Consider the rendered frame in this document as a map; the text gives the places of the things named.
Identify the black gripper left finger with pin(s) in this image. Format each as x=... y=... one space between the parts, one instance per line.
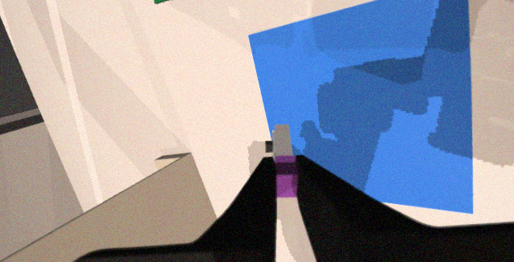
x=245 y=232

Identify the blue square mat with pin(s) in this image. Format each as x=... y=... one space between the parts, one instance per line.
x=379 y=94

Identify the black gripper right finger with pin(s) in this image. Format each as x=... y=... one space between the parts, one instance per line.
x=344 y=224

